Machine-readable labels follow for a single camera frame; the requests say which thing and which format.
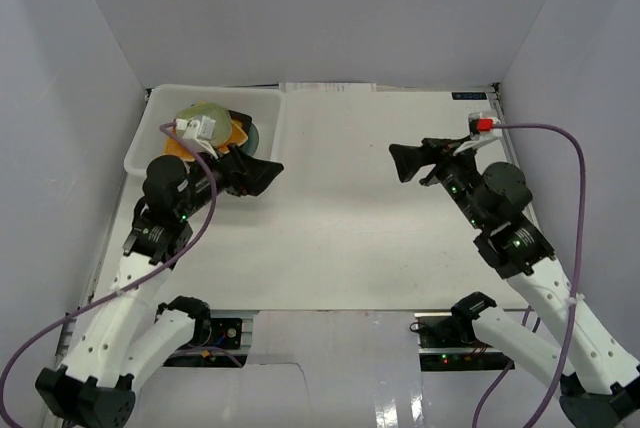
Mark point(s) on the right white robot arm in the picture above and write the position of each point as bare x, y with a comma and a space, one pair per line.
595, 380

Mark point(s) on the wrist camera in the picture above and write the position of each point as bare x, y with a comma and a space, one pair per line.
483, 130
196, 134

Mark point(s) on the white plastic bin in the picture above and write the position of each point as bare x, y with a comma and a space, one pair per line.
265, 106

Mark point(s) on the papers at table back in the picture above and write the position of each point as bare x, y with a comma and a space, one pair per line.
329, 87

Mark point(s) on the orange woven fan basket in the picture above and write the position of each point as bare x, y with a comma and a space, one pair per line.
173, 147

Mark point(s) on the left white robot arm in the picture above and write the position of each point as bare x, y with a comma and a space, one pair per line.
99, 380

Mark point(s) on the blue-grey round plate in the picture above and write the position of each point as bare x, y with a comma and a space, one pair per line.
253, 141

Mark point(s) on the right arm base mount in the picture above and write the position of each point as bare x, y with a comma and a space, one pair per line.
441, 332

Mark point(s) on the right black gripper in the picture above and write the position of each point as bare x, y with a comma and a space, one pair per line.
433, 151

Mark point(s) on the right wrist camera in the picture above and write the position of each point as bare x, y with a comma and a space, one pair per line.
483, 130

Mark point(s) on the blue label sticker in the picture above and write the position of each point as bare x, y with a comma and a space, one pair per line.
469, 96

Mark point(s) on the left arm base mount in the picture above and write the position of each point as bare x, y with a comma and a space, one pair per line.
225, 333

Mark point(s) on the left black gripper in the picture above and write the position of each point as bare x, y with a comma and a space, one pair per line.
232, 174

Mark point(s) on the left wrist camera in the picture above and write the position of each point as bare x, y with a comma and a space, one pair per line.
196, 134

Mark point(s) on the green square panda dish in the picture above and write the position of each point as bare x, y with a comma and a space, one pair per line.
223, 130

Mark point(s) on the black square amber plate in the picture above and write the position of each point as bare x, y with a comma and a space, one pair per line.
243, 119

